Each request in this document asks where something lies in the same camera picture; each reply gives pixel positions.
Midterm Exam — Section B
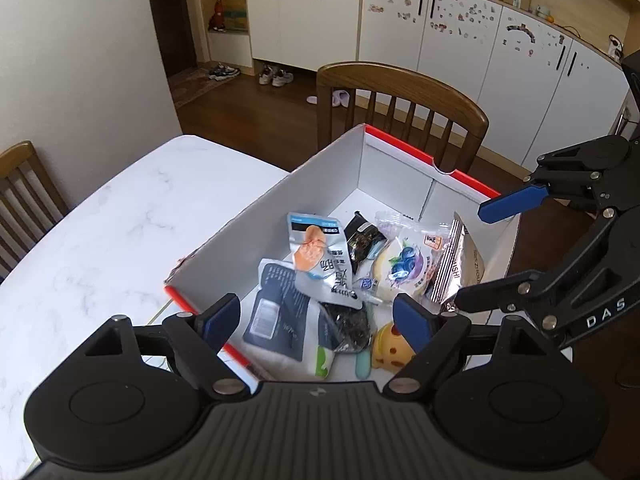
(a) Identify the pair of pale slippers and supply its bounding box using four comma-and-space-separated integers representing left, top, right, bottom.
305, 89, 351, 107

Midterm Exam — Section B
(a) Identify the red cardboard box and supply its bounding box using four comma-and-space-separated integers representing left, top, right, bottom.
164, 124, 524, 384

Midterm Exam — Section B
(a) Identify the pair of white sneakers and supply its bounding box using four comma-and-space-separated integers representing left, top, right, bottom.
258, 65, 295, 88

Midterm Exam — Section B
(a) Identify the white sticker-covered cabinet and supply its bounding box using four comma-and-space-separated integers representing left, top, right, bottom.
359, 0, 634, 177

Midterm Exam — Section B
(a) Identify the yellow toy figure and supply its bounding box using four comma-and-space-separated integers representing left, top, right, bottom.
372, 322, 417, 371

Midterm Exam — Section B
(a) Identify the brown wooden chair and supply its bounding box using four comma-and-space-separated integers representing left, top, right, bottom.
316, 61, 490, 174
0, 141, 69, 282

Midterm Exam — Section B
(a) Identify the grey white snack pouch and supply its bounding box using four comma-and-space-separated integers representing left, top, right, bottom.
286, 211, 365, 310

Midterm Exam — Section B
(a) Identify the dark wooden door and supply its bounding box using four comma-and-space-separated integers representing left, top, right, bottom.
145, 0, 197, 79

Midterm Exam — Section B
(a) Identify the black snack packet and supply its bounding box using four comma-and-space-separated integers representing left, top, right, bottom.
345, 211, 386, 274

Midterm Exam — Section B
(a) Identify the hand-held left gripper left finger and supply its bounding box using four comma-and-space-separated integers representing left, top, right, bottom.
85, 294, 249, 402

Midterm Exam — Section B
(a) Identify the brown cardboard storage box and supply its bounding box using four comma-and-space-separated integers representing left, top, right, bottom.
220, 0, 249, 32

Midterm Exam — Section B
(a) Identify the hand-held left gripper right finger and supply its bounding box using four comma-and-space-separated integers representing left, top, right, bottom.
384, 294, 557, 402

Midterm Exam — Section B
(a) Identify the dark blue white snack packet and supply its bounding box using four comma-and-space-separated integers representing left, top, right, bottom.
243, 258, 336, 379

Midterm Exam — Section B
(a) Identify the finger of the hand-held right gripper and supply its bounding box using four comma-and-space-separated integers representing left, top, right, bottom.
452, 224, 622, 329
477, 139, 609, 224

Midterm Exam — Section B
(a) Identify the blueberry bread packet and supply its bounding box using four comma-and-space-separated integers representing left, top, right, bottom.
372, 211, 446, 301

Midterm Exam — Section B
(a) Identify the silver snack bag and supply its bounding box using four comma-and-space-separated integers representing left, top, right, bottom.
430, 211, 486, 306

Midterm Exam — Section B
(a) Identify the white cabinet with black handles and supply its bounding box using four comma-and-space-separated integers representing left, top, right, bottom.
244, 0, 362, 74

